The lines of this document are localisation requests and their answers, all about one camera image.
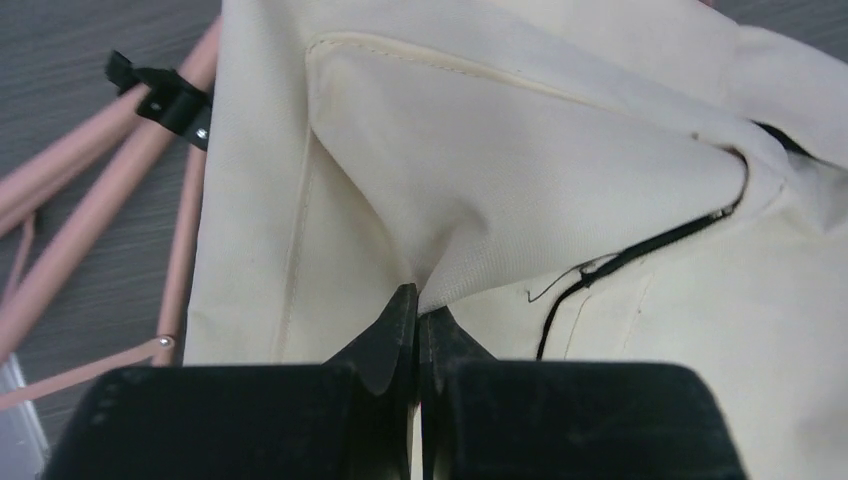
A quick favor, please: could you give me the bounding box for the pink music stand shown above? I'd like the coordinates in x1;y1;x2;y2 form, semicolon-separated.
1;21;221;410

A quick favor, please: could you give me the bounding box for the cream canvas backpack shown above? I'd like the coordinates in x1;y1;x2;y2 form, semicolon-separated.
184;1;847;479

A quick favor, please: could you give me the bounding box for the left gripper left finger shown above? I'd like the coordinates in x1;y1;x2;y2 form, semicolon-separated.
326;284;418;479

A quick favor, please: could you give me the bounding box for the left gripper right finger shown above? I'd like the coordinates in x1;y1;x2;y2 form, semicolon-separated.
418;307;495;479

